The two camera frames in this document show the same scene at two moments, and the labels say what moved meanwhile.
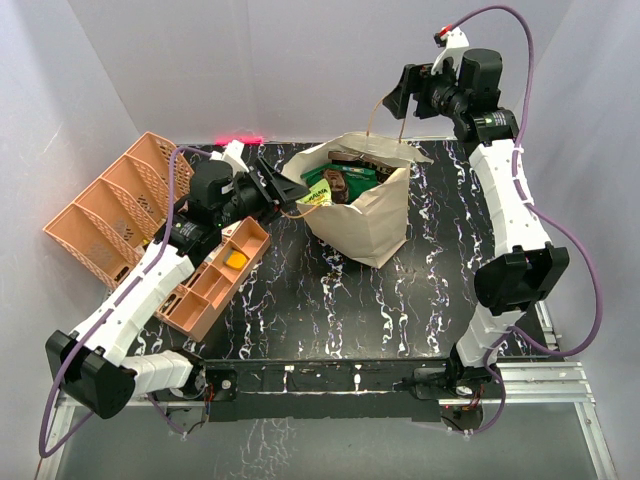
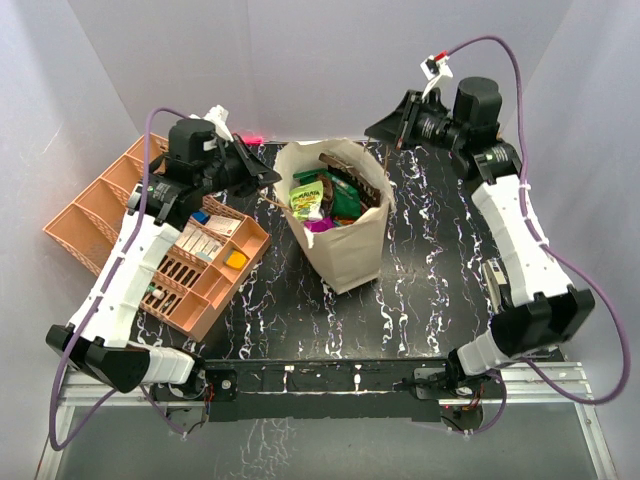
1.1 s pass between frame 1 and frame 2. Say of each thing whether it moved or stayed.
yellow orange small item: stayed
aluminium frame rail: stayed
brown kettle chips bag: moved
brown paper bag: moved
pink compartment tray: stayed
